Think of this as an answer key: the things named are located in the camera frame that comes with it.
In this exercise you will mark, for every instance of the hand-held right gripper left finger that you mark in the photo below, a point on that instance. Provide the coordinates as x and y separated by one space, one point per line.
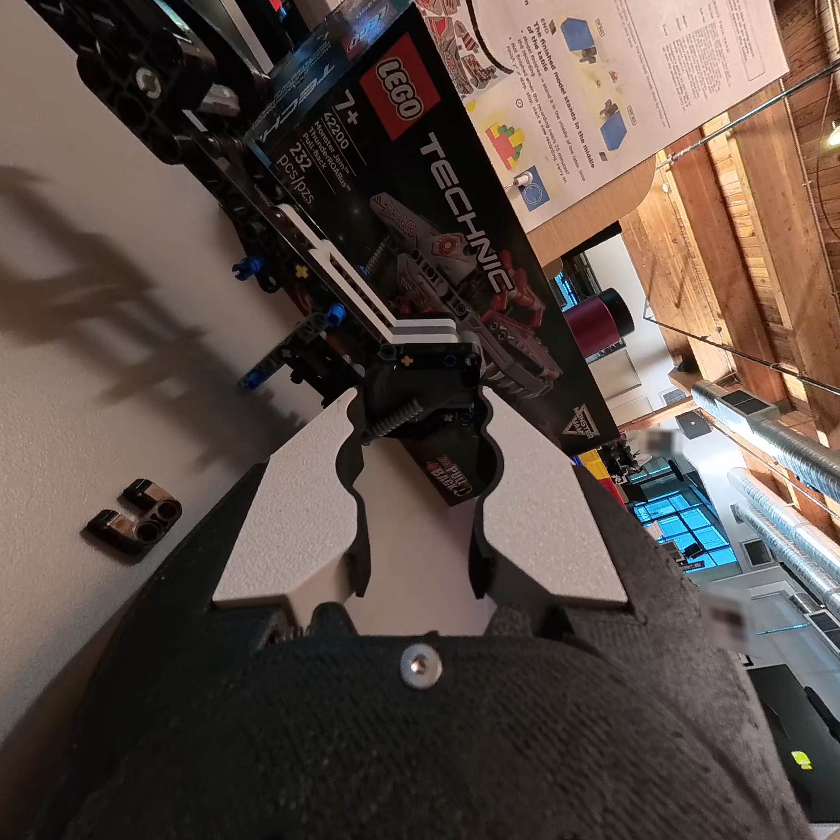
289 525

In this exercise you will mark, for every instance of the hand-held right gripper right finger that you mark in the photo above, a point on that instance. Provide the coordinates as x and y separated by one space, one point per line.
551 531

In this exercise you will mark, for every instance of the partly built brick chassis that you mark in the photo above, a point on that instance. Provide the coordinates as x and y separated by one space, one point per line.
420 380

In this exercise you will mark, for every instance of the blue lit window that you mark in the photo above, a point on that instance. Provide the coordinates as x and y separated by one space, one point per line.
682 531

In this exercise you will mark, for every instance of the black angled connector brick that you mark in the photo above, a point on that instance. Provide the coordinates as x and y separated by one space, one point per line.
148 518

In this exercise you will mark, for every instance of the maroon cylindrical bottle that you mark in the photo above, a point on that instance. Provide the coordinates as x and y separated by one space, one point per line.
594 325

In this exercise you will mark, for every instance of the black toy set box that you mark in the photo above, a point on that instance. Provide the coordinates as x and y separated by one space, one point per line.
420 216

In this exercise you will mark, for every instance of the thin metal ceiling pipe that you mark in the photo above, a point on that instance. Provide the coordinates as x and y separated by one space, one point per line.
754 111

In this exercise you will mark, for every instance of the silver air duct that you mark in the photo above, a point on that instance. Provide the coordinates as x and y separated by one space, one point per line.
781 525
781 436

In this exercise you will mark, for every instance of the white wall poster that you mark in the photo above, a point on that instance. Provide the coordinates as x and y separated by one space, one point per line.
656 72

